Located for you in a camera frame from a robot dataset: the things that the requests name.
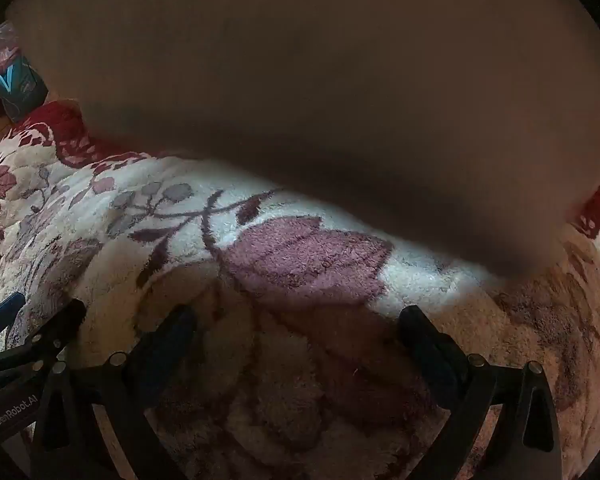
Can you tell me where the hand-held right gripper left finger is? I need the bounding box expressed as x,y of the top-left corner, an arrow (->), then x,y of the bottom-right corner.
30,305 -> 199,480

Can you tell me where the red white floral blanket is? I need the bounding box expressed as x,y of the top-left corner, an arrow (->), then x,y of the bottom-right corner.
0,100 -> 600,480

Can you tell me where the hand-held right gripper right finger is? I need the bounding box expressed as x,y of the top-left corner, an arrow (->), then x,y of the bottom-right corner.
399,305 -> 564,480

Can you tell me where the white knit sweater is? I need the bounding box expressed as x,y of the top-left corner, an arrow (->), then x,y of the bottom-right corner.
5,0 -> 600,281

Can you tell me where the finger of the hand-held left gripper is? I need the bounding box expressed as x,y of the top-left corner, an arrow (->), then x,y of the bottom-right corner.
10,299 -> 88,361
0,292 -> 27,342

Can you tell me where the pink plastic bag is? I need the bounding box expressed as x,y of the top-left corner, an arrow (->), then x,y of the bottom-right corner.
0,22 -> 26,73

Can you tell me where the blue and black bag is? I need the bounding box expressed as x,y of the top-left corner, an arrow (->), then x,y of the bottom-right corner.
0,55 -> 49,123

